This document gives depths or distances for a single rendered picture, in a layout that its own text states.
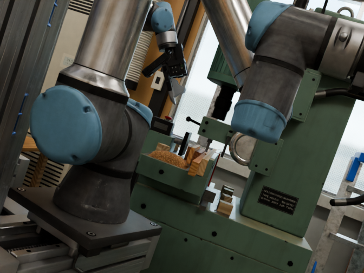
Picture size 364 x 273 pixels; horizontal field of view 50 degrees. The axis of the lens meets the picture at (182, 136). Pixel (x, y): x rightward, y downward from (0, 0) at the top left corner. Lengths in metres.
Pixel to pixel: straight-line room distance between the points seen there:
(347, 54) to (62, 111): 0.40
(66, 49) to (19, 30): 2.21
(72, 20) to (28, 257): 2.44
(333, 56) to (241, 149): 0.76
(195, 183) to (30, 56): 0.61
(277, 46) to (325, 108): 0.80
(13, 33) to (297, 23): 0.46
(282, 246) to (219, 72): 0.60
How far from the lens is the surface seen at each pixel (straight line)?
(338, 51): 0.56
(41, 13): 0.76
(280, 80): 0.55
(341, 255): 2.86
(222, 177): 2.79
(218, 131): 1.38
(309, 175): 1.33
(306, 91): 1.24
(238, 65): 0.69
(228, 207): 1.26
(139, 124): 0.73
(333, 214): 2.06
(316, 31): 0.56
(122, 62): 0.62
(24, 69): 0.76
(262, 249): 1.25
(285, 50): 0.55
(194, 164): 1.08
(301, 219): 1.35
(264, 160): 1.21
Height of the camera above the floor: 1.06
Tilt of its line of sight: 4 degrees down
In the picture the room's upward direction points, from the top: 19 degrees clockwise
